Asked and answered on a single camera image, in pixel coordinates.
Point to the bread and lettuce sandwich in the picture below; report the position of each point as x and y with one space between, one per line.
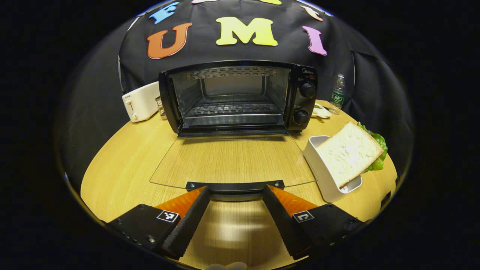
348 153

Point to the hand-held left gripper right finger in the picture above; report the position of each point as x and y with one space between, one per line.
285 225

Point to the white food tray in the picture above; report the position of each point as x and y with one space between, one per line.
322 176

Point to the clear plastic water bottle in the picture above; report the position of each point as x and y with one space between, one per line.
337 97

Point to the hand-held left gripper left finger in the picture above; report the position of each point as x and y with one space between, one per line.
187 225

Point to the black electric oven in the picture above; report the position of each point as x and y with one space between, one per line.
300 101

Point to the white compartment seasoning dish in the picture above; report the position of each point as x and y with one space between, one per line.
321 111

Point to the black backdrop cloth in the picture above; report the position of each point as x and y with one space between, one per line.
202 52

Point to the white toaster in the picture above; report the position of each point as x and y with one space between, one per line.
140 103

